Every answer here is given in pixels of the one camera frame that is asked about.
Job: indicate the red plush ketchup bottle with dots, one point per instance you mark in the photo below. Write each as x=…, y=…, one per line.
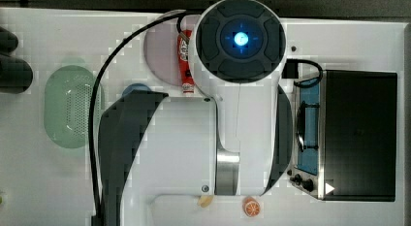
x=187, y=81

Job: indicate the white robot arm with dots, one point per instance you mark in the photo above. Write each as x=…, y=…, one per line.
x=220, y=140

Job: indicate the grey round plate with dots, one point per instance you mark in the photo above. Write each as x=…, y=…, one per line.
x=160, y=50

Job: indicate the blue small bowl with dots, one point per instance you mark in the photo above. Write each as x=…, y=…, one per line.
x=135, y=86

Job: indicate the banana toy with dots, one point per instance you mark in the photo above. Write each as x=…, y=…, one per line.
x=205, y=200

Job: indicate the orange slice toy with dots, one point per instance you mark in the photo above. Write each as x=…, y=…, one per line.
x=251, y=207

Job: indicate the green perforated colander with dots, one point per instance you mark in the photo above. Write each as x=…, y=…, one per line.
x=67, y=99

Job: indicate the black toaster oven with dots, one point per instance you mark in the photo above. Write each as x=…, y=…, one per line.
x=344, y=145

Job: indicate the black object at left edge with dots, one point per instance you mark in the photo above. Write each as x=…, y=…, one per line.
x=16, y=75

